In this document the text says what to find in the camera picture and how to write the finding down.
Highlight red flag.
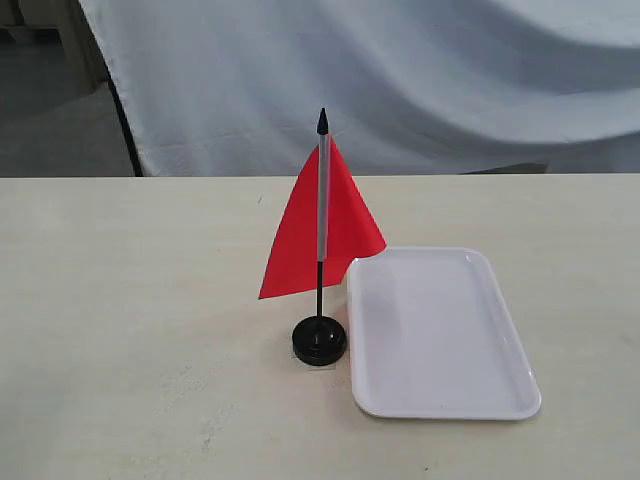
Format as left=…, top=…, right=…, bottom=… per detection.
left=259, top=110, right=386, bottom=299

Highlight black round flag base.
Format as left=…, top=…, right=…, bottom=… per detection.
left=291, top=316, right=348, bottom=367

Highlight white plastic tray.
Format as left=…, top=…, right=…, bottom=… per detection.
left=347, top=247, right=542, bottom=421

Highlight white cloth backdrop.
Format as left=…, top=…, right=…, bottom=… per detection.
left=82, top=1, right=639, bottom=176

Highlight wooden furniture in background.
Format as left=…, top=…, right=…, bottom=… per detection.
left=1, top=0, right=112, bottom=93

